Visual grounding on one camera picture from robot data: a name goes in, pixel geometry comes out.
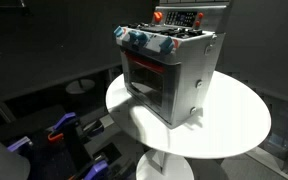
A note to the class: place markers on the dark storage bin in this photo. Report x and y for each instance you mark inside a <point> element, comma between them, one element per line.
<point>280,136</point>

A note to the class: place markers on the round red stove button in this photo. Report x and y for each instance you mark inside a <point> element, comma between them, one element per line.
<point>200,15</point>
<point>197,23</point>

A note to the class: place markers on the white round table base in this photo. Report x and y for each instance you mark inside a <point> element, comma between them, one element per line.
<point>177,168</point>

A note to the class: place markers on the small blue stove knob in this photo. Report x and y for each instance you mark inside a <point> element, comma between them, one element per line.
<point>118,31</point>

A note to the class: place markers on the orange clamp lever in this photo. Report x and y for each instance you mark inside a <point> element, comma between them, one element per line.
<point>55,137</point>

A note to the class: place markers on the white round table top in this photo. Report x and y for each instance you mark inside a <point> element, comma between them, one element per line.
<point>230,116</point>

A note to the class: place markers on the large blue stove knob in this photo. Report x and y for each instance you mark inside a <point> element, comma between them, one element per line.
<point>138,36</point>

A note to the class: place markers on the grey rounded robot base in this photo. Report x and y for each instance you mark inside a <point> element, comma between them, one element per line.
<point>2,160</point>

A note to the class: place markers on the purple clamp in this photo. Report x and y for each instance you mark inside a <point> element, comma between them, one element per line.
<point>18,144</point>
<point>64,120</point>
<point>97,168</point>

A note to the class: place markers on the orange stove knob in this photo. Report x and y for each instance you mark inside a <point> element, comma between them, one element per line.
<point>157,16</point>

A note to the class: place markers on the grey round pedestal base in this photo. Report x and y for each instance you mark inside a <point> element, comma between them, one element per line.
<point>80,86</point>

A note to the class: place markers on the grey toy stove oven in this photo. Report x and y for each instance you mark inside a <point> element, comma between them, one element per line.
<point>187,66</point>

